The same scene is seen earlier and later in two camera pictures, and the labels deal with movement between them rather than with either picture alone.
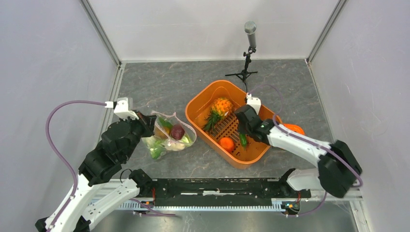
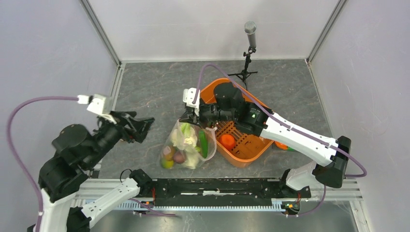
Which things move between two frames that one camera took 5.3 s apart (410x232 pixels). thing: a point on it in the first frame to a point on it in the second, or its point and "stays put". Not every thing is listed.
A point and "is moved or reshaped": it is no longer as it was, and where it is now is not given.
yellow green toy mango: x=167 y=126 to x=167 y=164
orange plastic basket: x=223 y=139 stays put
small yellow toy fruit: x=163 y=133 to x=168 y=152
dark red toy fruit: x=177 y=132 to x=179 y=157
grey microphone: x=250 y=27 stays put
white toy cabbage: x=178 y=146 is moved or reshaped
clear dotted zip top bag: x=170 y=135 to x=189 y=146
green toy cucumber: x=243 y=139 to x=203 y=142
